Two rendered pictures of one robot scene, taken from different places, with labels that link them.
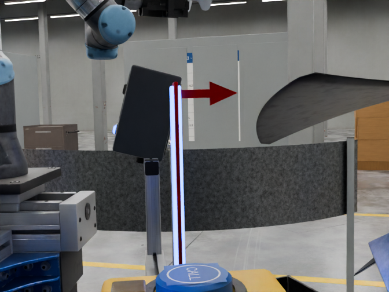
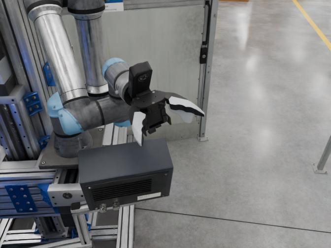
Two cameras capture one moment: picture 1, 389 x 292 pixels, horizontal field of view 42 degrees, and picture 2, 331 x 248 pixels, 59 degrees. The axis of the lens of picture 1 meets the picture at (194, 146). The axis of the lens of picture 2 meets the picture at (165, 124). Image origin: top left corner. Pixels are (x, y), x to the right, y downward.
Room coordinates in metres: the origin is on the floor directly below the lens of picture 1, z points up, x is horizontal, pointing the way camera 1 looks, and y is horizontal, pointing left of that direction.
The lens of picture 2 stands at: (1.24, -0.52, 1.81)
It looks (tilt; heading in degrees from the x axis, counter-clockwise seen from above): 37 degrees down; 83
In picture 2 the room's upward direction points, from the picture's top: straight up
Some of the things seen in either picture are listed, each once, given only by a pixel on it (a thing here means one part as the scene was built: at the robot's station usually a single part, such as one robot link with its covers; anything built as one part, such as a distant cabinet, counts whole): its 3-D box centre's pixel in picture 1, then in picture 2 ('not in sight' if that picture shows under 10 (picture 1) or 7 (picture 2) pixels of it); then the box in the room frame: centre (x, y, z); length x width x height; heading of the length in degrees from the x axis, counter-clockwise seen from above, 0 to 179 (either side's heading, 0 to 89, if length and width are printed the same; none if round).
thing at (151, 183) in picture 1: (153, 207); (81, 224); (1.03, 0.09, 0.96); 0.03 x 0.03 x 0.20; 6
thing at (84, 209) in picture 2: (150, 161); (109, 202); (1.13, 0.10, 1.04); 0.24 x 0.03 x 0.03; 6
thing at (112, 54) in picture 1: (102, 34); (117, 108); (1.19, 0.21, 1.34); 0.11 x 0.08 x 0.11; 22
